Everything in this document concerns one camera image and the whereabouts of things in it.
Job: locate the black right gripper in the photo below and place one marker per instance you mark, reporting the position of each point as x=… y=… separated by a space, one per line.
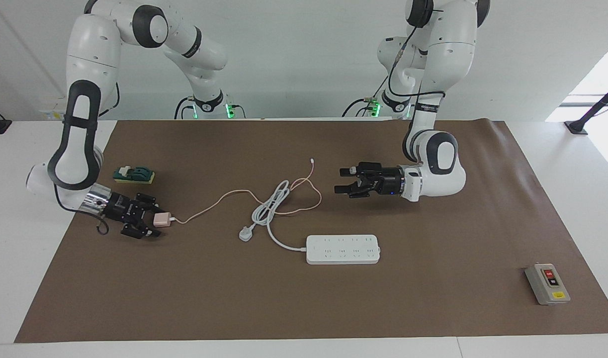
x=121 y=207

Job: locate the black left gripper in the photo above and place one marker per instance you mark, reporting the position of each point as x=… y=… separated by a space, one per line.
x=387 y=181

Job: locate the pink charger adapter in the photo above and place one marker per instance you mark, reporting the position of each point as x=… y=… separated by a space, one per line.
x=161 y=220

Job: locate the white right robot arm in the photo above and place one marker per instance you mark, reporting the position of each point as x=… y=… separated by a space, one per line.
x=92 y=49

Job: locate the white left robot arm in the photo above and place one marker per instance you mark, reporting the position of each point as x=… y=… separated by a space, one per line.
x=448 y=49

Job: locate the white power strip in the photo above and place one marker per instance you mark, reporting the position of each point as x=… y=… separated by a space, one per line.
x=343 y=248

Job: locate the green circuit board module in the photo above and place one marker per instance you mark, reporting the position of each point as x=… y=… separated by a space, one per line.
x=134 y=174

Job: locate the brown table mat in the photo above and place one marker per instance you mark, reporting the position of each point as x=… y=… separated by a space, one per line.
x=304 y=308

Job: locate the black angled stand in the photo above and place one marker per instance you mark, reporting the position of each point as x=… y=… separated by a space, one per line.
x=577 y=128

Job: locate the grey on-off switch box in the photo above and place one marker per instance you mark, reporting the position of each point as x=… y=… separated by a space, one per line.
x=545 y=291

